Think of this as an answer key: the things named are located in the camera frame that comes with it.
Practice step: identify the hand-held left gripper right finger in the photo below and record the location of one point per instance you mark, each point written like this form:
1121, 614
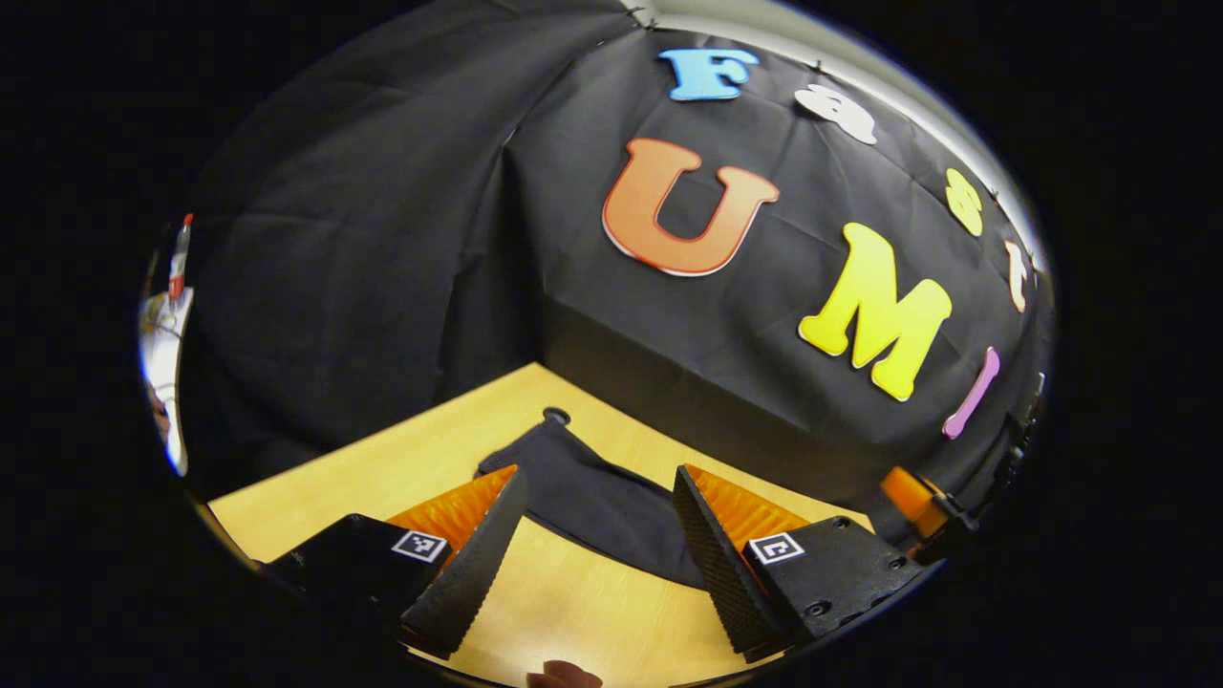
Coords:
721, 573

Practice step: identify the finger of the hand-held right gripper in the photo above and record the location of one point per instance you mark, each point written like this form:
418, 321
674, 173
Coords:
917, 497

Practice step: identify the black backdrop cloth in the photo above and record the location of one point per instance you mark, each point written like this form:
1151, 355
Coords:
382, 287

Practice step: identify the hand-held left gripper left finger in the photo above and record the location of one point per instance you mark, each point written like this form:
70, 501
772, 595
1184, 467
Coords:
473, 573

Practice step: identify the dark grey jeans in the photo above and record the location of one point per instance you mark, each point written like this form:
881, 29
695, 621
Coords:
602, 506

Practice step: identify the white and red object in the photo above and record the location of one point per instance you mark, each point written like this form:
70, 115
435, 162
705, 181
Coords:
162, 344

